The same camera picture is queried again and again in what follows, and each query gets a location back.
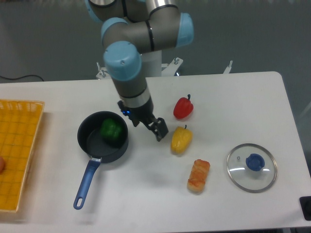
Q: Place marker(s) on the black device at corner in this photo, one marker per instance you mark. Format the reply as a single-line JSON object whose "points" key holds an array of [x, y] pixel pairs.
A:
{"points": [[305, 203]]}

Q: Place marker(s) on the yellow bell pepper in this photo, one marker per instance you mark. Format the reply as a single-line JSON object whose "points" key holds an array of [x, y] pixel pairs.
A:
{"points": [[181, 139]]}

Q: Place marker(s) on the toasted bread roll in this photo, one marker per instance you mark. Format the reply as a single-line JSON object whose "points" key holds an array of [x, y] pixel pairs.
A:
{"points": [[198, 175]]}

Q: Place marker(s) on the red bell pepper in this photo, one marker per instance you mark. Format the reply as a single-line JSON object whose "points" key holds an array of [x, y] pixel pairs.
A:
{"points": [[183, 107]]}

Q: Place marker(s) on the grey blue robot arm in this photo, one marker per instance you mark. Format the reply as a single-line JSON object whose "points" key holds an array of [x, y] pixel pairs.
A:
{"points": [[131, 28]]}

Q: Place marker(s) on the white table bracket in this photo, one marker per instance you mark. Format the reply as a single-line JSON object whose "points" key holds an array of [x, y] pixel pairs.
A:
{"points": [[228, 68]]}

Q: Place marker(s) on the yellow woven basket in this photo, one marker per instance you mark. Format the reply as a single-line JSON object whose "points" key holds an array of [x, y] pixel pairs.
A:
{"points": [[19, 124]]}

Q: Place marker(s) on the dark pot blue handle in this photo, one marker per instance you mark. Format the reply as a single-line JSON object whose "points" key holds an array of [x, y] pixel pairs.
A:
{"points": [[98, 149]]}

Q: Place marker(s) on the orange object in basket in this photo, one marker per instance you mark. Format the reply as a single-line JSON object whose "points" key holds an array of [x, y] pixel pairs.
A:
{"points": [[2, 164]]}

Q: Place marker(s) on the green bell pepper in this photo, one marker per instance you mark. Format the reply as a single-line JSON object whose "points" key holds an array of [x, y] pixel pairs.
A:
{"points": [[111, 130]]}

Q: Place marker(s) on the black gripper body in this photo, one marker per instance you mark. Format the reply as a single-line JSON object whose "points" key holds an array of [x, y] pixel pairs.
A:
{"points": [[139, 109]]}

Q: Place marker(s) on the glass lid blue knob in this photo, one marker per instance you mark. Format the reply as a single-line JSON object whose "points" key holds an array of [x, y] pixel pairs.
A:
{"points": [[252, 168]]}

